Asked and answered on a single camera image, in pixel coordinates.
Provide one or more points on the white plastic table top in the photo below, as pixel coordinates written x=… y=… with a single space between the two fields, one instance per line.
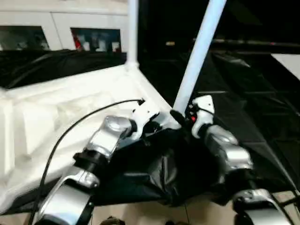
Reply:
x=47 y=108

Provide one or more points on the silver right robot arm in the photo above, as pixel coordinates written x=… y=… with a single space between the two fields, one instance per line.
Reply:
x=229 y=150

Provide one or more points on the black work mat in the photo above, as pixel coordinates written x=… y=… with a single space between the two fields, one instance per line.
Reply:
x=253 y=103

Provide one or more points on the small yellow label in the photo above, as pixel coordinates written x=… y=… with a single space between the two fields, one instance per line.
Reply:
x=169 y=43

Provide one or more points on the dark robot left foot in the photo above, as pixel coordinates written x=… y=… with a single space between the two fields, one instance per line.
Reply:
x=110 y=221

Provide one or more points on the white glass-door cabinet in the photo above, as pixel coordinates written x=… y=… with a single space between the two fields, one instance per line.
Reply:
x=61 y=18

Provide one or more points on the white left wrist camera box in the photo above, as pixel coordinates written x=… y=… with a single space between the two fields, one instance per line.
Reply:
x=146 y=112

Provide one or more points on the silver metal rail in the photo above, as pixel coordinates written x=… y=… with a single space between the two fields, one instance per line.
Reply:
x=258 y=43

